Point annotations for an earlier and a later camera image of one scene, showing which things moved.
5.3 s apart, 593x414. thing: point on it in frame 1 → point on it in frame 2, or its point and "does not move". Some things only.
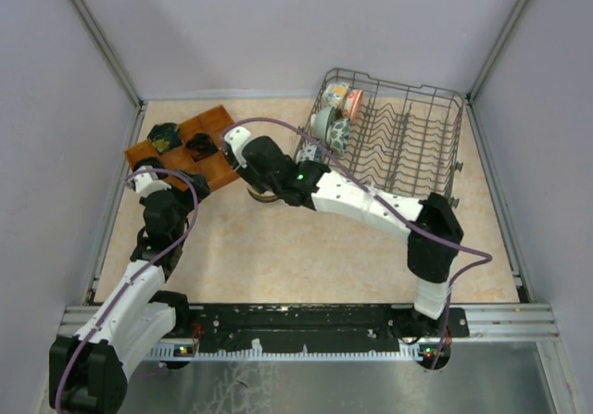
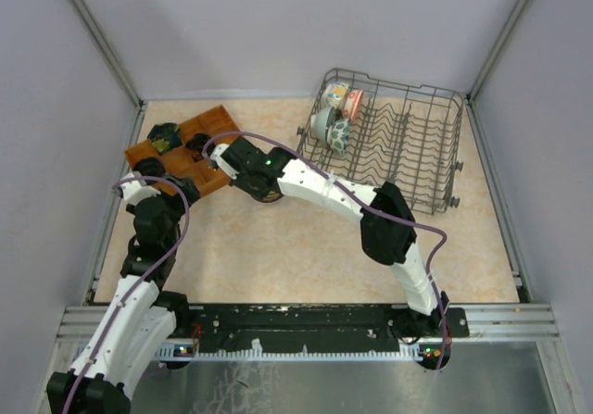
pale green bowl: x=321 y=122 does not move
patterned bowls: x=263 y=195 does not move
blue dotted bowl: x=309 y=150 → x=271 y=197
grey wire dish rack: x=401 y=136 does not move
